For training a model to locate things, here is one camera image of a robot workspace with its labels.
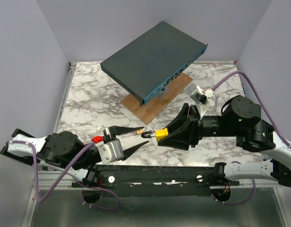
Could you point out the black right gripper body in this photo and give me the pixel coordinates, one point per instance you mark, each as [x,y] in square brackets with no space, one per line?
[196,127]

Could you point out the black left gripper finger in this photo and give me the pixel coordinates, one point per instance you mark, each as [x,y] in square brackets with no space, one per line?
[120,130]
[130,151]

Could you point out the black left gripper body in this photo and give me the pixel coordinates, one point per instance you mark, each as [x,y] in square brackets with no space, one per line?
[110,135]

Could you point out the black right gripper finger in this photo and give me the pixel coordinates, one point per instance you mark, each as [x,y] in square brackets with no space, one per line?
[176,125]
[178,140]

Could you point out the yellow padlock with black shackle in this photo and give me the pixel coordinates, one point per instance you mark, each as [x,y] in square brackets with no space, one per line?
[158,134]

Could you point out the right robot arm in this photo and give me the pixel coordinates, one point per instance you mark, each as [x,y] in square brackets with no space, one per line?
[240,118]

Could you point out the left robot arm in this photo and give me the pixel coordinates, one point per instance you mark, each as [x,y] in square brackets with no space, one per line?
[65,152]

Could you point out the small brass padlock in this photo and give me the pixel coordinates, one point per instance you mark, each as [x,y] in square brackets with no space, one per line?
[138,132]

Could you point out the wooden board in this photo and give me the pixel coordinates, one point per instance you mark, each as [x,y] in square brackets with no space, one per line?
[146,113]

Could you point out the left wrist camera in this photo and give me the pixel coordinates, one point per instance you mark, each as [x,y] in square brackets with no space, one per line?
[110,151]

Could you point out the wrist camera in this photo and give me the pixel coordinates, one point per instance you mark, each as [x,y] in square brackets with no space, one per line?
[110,151]
[202,98]

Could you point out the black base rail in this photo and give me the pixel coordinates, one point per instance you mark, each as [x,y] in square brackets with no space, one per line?
[154,181]

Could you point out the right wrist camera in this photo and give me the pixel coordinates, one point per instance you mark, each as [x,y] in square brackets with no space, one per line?
[202,98]

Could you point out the dark network switch box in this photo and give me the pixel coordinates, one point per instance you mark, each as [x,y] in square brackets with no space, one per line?
[149,63]

